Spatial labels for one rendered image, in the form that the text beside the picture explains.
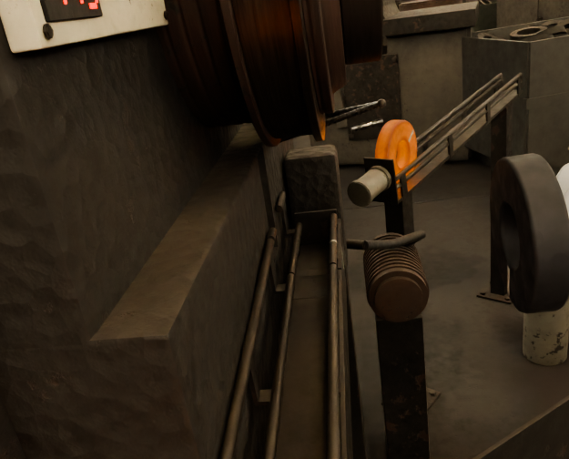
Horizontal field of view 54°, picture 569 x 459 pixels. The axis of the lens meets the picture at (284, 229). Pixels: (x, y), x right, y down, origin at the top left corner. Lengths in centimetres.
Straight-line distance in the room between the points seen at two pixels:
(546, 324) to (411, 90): 206
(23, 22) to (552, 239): 42
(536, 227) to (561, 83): 248
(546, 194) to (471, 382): 123
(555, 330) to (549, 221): 123
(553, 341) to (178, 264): 140
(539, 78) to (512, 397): 167
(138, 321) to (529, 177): 35
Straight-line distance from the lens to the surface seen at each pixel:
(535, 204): 52
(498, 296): 211
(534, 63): 288
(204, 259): 49
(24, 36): 36
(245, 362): 56
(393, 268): 117
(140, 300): 44
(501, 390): 170
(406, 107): 350
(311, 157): 102
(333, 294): 73
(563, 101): 300
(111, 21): 46
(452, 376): 173
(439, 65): 344
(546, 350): 177
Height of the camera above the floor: 107
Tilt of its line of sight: 22 degrees down
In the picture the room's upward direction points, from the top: 9 degrees counter-clockwise
